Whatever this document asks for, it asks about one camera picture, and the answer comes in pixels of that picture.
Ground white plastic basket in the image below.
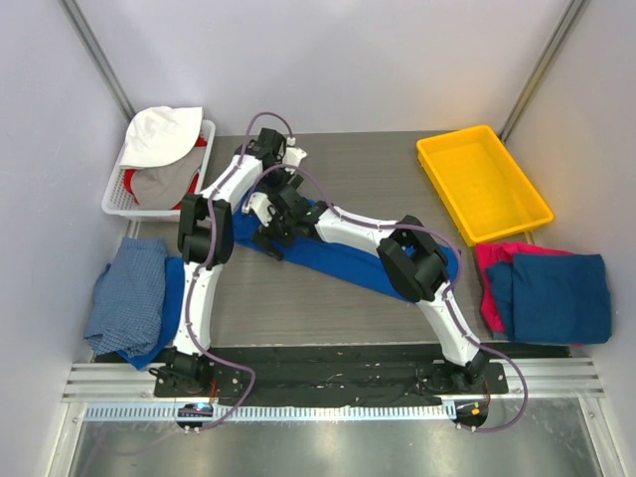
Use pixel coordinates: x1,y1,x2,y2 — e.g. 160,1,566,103
101,118,216,222

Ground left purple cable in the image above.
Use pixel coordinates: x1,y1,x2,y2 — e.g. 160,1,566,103
183,110,297,431

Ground grey cloth in basket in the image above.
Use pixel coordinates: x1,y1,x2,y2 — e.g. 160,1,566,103
132,148,208,214

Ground right corner metal post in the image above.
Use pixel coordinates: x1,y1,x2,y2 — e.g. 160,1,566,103
499,0,590,144

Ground blue checkered shirt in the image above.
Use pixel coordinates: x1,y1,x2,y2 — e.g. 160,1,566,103
83,238,167,357

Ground purple cable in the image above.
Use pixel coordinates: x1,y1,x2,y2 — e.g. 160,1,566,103
241,163,529,435
183,110,297,431

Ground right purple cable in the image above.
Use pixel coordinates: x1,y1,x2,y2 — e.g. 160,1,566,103
241,163,529,435

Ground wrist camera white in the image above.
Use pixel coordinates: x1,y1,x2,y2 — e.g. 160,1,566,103
241,192,276,227
281,137,307,172

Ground pink t shirt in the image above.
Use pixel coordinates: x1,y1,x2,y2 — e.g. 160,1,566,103
474,242,569,340

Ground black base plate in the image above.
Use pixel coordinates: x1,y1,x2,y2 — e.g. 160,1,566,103
93,342,572,431

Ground white cloth in basket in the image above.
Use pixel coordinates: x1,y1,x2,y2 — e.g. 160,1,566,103
119,106,204,169

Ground folded navy t shirt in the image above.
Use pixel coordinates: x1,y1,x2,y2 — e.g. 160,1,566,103
488,253,612,345

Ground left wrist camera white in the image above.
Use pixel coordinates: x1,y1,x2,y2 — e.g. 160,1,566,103
281,137,307,172

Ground left corner metal post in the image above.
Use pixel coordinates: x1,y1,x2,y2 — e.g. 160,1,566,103
59,0,135,121

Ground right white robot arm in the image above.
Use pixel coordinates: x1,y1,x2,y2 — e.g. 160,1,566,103
242,185,489,393

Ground blue cloth under checkered shirt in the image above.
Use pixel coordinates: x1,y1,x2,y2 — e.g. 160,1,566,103
117,256,185,370

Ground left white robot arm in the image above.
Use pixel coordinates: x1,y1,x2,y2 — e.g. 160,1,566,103
156,128,306,397

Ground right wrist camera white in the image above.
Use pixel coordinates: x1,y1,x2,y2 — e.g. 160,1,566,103
241,192,276,227

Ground red cloth in basket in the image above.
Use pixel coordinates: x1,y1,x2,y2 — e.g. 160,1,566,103
122,134,208,211

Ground corner metal post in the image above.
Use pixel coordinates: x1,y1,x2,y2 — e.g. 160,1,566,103
499,0,590,144
59,0,135,121

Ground aluminium rail frame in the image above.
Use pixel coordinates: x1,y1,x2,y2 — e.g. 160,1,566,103
47,345,631,476

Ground yellow plastic tray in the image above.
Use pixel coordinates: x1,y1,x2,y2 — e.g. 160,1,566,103
416,125,555,246

